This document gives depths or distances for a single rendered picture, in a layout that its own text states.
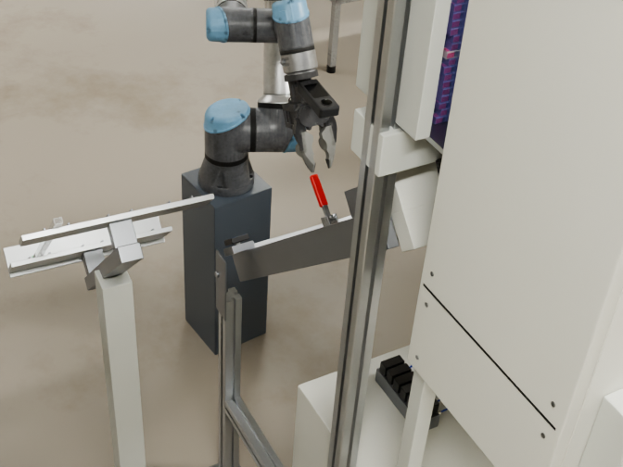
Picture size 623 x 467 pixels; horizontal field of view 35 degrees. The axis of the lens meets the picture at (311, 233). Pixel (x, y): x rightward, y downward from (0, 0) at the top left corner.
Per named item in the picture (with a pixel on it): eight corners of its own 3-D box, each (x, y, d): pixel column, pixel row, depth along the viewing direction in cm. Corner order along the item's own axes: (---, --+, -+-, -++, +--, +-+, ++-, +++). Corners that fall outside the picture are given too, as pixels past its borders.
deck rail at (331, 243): (239, 282, 215) (231, 254, 215) (247, 279, 216) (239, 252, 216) (388, 249, 150) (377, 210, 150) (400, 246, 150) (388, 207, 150)
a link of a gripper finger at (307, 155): (304, 170, 216) (302, 128, 214) (316, 172, 211) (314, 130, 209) (291, 171, 214) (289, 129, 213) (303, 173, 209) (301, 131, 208)
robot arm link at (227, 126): (203, 137, 263) (203, 94, 255) (253, 137, 265) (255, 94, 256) (203, 162, 254) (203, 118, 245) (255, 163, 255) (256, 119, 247)
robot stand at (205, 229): (184, 319, 301) (181, 173, 267) (235, 298, 309) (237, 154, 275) (215, 355, 290) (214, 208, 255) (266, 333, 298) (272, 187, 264)
